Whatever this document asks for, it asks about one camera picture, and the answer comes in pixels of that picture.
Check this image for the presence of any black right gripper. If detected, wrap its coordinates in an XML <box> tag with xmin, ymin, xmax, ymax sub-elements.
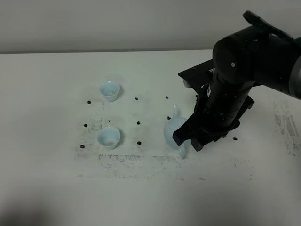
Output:
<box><xmin>173</xmin><ymin>73</ymin><xmax>254</xmax><ymax>151</ymax></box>

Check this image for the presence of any light blue porcelain teapot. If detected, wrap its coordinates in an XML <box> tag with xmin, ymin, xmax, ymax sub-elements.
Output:
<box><xmin>164</xmin><ymin>105</ymin><xmax>191</xmax><ymax>159</ymax></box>

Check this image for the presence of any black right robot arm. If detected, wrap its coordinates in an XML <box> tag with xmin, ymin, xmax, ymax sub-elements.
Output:
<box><xmin>173</xmin><ymin>26</ymin><xmax>301</xmax><ymax>151</ymax></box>

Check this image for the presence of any near light blue teacup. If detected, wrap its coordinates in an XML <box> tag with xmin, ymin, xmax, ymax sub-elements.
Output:
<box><xmin>97</xmin><ymin>126</ymin><xmax>121</xmax><ymax>150</ymax></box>

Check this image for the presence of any light blue teacup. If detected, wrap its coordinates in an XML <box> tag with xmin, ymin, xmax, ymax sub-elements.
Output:
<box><xmin>97</xmin><ymin>126</ymin><xmax>121</xmax><ymax>150</ymax></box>
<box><xmin>99</xmin><ymin>81</ymin><xmax>120</xmax><ymax>102</ymax></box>

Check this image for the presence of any far light blue teacup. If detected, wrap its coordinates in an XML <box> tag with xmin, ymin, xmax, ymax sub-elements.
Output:
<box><xmin>99</xmin><ymin>81</ymin><xmax>120</xmax><ymax>102</ymax></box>

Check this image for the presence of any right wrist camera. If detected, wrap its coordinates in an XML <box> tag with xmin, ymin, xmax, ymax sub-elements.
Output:
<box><xmin>178</xmin><ymin>59</ymin><xmax>215</xmax><ymax>93</ymax></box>

